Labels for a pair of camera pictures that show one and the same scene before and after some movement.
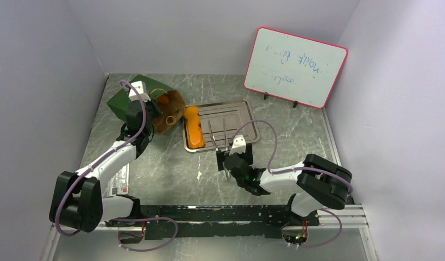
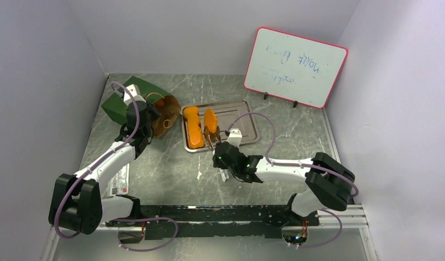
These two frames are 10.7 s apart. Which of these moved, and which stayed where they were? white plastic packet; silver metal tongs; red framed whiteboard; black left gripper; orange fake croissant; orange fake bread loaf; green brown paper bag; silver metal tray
Moved: orange fake croissant; silver metal tongs; green brown paper bag
Stayed: silver metal tray; orange fake bread loaf; red framed whiteboard; white plastic packet; black left gripper
